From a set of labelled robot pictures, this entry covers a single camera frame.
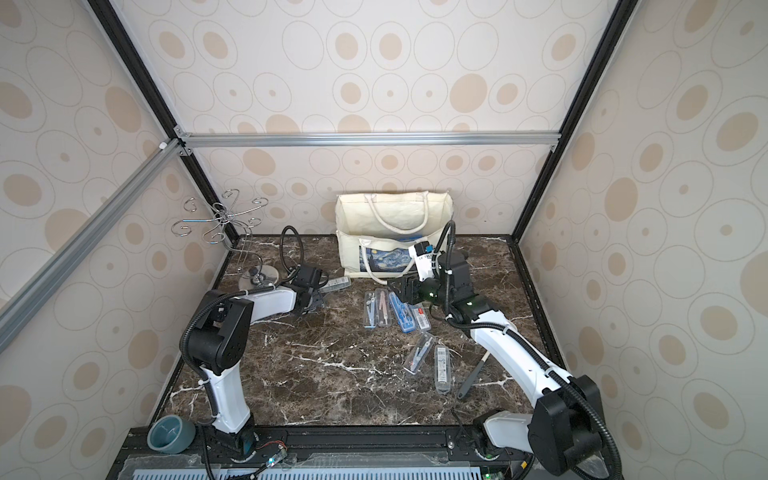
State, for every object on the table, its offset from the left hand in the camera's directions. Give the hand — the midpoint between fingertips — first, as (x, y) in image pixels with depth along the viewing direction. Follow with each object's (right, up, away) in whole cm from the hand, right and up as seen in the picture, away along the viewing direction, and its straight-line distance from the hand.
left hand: (318, 295), depth 101 cm
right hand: (+29, +7, -23) cm, 38 cm away
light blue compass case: (+18, -4, -4) cm, 19 cm away
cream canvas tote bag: (+20, +23, +3) cm, 30 cm away
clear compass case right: (+40, -19, -16) cm, 47 cm away
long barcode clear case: (+6, +4, +2) cm, 7 cm away
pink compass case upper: (+22, -3, -4) cm, 23 cm away
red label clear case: (+34, -6, -5) cm, 35 cm away
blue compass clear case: (+29, -5, -4) cm, 30 cm away
